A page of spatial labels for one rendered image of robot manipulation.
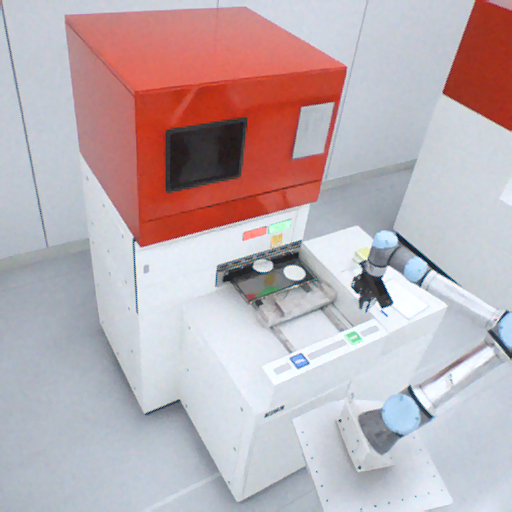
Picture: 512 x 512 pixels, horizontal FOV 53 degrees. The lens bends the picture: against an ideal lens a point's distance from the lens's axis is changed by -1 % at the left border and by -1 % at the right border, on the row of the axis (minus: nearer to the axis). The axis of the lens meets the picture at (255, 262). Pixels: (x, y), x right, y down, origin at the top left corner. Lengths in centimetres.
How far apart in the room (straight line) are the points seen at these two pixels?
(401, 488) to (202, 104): 142
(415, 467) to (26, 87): 266
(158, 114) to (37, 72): 160
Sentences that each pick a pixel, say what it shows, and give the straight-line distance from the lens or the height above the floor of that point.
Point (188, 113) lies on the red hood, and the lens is 169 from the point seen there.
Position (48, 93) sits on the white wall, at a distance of 322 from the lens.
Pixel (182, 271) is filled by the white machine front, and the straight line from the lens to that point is 214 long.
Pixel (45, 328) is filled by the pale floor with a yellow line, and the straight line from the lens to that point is 335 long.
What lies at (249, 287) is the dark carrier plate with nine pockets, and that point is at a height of 90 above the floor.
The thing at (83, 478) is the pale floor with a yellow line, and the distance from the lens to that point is 276.
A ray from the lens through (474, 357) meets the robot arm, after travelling 165.
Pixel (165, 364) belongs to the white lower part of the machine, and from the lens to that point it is 255.
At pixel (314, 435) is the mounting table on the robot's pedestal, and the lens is 193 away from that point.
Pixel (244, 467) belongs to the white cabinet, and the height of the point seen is 41.
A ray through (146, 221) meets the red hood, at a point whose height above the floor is 134.
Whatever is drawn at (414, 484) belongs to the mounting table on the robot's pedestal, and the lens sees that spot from 195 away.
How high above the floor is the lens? 244
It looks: 41 degrees down
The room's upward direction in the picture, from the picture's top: 9 degrees clockwise
